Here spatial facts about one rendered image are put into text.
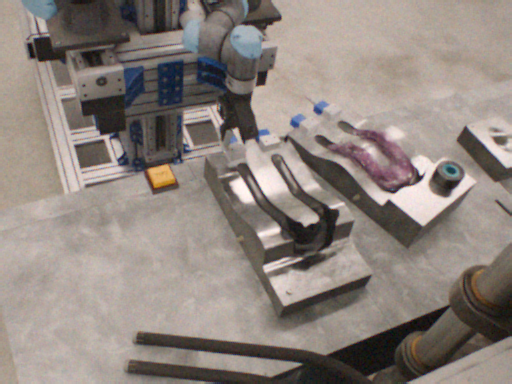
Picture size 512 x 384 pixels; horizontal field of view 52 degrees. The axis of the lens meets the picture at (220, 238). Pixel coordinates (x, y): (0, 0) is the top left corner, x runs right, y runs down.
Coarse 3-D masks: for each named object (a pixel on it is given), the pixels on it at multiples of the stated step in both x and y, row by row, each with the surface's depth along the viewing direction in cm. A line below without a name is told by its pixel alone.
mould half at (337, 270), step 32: (224, 160) 149; (256, 160) 150; (288, 160) 151; (224, 192) 143; (288, 192) 145; (320, 192) 144; (256, 224) 132; (352, 224) 136; (256, 256) 134; (288, 256) 134; (320, 256) 136; (352, 256) 137; (320, 288) 130; (352, 288) 137
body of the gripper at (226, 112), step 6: (228, 90) 133; (222, 96) 141; (228, 96) 139; (234, 96) 133; (240, 96) 132; (246, 96) 133; (222, 102) 139; (228, 102) 139; (222, 108) 140; (228, 108) 138; (222, 114) 143; (228, 114) 138; (222, 120) 143; (234, 120) 139; (234, 126) 140
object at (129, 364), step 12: (132, 360) 119; (144, 360) 119; (132, 372) 118; (144, 372) 118; (156, 372) 117; (168, 372) 117; (180, 372) 116; (192, 372) 116; (204, 372) 116; (216, 372) 115; (228, 372) 115; (240, 372) 115
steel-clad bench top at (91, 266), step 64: (448, 128) 179; (128, 192) 151; (192, 192) 153; (0, 256) 135; (64, 256) 137; (128, 256) 138; (192, 256) 140; (384, 256) 145; (448, 256) 147; (64, 320) 126; (128, 320) 128; (192, 320) 129; (256, 320) 131; (320, 320) 132; (384, 320) 134
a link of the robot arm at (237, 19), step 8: (208, 0) 130; (216, 0) 129; (224, 0) 129; (232, 0) 130; (240, 0) 133; (216, 8) 130; (224, 8) 130; (232, 8) 131; (240, 8) 133; (232, 16) 130; (240, 16) 133; (240, 24) 136
